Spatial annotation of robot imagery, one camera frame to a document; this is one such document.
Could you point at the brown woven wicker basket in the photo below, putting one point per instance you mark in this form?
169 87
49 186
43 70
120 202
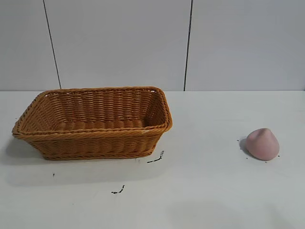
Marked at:
95 143

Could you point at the pink peach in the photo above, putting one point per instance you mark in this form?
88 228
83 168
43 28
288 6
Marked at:
262 145

